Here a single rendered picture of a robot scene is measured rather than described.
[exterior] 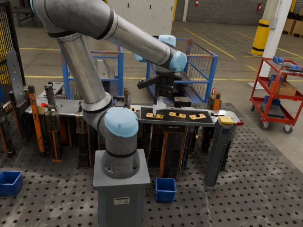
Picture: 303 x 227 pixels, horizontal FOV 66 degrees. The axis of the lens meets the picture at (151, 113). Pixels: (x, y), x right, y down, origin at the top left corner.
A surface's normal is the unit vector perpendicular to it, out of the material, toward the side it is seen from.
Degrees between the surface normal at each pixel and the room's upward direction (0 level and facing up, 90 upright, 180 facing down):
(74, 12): 89
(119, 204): 90
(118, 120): 8
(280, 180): 0
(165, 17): 90
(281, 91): 90
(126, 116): 8
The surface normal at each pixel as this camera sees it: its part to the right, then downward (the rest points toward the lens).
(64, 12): -0.21, 0.52
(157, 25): 0.17, 0.48
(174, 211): 0.07, -0.88
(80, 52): 0.63, 0.42
